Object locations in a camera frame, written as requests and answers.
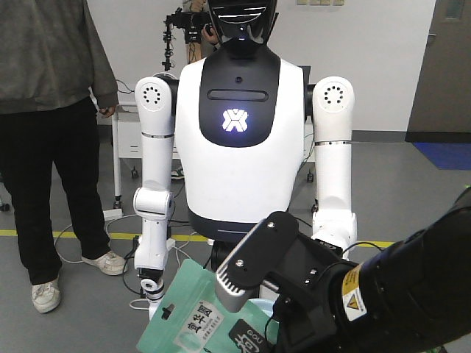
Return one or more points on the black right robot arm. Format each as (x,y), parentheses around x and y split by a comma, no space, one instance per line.
(411,297)

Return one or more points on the teal goji berry pouch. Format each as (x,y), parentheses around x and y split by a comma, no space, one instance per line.
(190,318)

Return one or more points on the white desk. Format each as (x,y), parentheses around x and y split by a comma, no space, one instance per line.
(126,143)

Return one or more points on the person in grey jacket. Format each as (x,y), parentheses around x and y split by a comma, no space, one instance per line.
(55,80)

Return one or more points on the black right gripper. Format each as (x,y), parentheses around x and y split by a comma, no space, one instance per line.
(306,275)

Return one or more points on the white humanoid robot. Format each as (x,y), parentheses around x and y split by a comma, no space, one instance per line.
(236,119)

